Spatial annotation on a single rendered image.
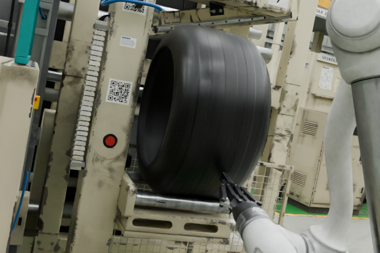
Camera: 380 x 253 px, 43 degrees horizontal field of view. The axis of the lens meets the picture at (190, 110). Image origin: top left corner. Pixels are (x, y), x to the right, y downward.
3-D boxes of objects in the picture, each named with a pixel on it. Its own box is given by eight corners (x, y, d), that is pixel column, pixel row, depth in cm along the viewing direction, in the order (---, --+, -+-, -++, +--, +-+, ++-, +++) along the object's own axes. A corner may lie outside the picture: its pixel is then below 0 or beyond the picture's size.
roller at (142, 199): (130, 206, 150) (133, 192, 150) (128, 201, 154) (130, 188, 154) (232, 216, 161) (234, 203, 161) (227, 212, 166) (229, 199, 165)
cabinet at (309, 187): (309, 214, 582) (329, 113, 575) (279, 199, 633) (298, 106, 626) (362, 216, 625) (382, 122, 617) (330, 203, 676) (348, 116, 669)
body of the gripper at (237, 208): (269, 209, 127) (256, 191, 135) (240, 206, 124) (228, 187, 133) (260, 232, 129) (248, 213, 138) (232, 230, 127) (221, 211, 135)
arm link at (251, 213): (247, 215, 119) (240, 203, 124) (237, 246, 122) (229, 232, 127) (280, 218, 122) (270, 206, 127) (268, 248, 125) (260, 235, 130)
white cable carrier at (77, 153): (69, 169, 152) (96, 19, 149) (68, 165, 157) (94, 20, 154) (83, 170, 153) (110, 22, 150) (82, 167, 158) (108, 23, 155)
